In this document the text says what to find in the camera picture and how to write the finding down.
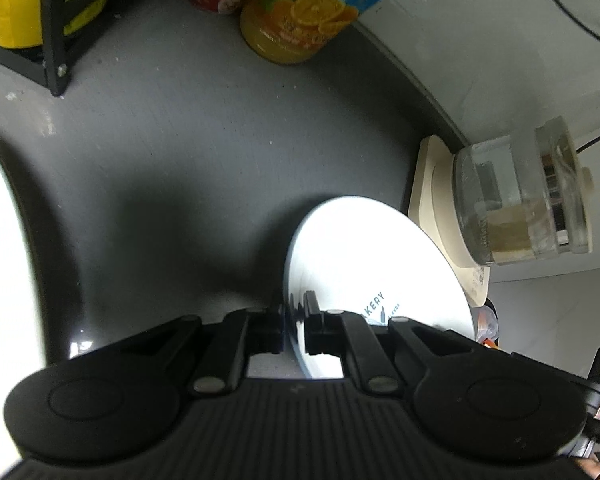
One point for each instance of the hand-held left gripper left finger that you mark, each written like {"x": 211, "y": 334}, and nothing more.
{"x": 281, "y": 327}

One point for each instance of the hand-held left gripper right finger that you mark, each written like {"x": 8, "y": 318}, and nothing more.
{"x": 310, "y": 312}

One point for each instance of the white plate rolling pin print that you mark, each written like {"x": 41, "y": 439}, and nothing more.
{"x": 360, "y": 250}

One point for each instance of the beige kettle base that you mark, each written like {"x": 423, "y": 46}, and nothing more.
{"x": 430, "y": 195}

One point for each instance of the black waste bin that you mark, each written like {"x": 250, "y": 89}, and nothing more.
{"x": 487, "y": 325}

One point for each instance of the glass kettle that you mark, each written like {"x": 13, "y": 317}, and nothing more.
{"x": 505, "y": 195}

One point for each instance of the oval white plate gold rim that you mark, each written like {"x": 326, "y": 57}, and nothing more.
{"x": 5, "y": 260}

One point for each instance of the orange juice bottle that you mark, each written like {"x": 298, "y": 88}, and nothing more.
{"x": 290, "y": 25}

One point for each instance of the black metal rack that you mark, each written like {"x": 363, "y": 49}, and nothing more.
{"x": 55, "y": 35}

